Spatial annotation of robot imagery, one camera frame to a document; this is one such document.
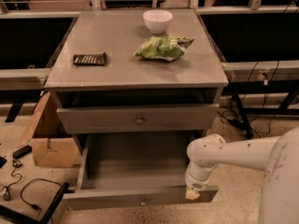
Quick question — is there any black power adapter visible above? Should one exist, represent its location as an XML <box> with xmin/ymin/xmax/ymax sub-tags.
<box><xmin>12</xmin><ymin>145</ymin><xmax>32</xmax><ymax>159</ymax></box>

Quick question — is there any grey drawer cabinet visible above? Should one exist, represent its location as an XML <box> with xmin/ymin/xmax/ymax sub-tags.
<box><xmin>45</xmin><ymin>9</ymin><xmax>228</xmax><ymax>148</ymax></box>

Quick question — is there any dark snack bar wrapper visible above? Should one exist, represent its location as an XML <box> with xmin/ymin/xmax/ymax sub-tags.
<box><xmin>73</xmin><ymin>52</ymin><xmax>107</xmax><ymax>66</ymax></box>

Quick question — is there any black chair base leg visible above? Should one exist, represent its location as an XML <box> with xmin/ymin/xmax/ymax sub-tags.
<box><xmin>0</xmin><ymin>181</ymin><xmax>75</xmax><ymax>224</ymax></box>

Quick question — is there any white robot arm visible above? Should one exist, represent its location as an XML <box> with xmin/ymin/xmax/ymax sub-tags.
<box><xmin>185</xmin><ymin>127</ymin><xmax>299</xmax><ymax>224</ymax></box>

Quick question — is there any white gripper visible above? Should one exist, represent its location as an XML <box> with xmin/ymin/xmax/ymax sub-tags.
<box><xmin>185</xmin><ymin>162</ymin><xmax>217</xmax><ymax>200</ymax></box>

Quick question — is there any black cables right floor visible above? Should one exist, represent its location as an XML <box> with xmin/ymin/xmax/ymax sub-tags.
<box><xmin>217</xmin><ymin>59</ymin><xmax>281</xmax><ymax>141</ymax></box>

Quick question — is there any grey top drawer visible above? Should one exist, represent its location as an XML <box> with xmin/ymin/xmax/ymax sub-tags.
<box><xmin>57</xmin><ymin>104</ymin><xmax>219</xmax><ymax>134</ymax></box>

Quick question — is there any grey drawer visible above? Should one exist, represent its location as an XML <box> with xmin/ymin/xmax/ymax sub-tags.
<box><xmin>57</xmin><ymin>104</ymin><xmax>219</xmax><ymax>134</ymax></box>
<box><xmin>64</xmin><ymin>131</ymin><xmax>218</xmax><ymax>210</ymax></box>

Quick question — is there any green chip bag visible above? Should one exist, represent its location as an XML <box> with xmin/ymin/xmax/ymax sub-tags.
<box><xmin>134</xmin><ymin>36</ymin><xmax>194</xmax><ymax>62</ymax></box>

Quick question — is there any white ceramic bowl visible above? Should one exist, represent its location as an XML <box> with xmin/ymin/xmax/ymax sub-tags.
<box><xmin>143</xmin><ymin>9</ymin><xmax>173</xmax><ymax>34</ymax></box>

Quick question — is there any brown cardboard box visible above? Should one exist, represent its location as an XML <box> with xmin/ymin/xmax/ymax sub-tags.
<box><xmin>19</xmin><ymin>92</ymin><xmax>79</xmax><ymax>168</ymax></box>

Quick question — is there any black cable on floor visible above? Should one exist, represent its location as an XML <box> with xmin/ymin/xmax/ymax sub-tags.
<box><xmin>20</xmin><ymin>177</ymin><xmax>64</xmax><ymax>211</ymax></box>

